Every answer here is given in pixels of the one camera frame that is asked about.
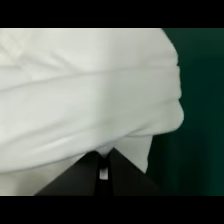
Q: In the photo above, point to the white T-shirt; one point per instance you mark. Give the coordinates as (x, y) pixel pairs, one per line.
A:
(83, 100)

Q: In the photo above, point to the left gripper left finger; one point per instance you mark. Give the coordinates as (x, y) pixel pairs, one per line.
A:
(75, 180)

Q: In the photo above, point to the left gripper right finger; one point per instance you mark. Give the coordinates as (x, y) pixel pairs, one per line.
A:
(128, 176)

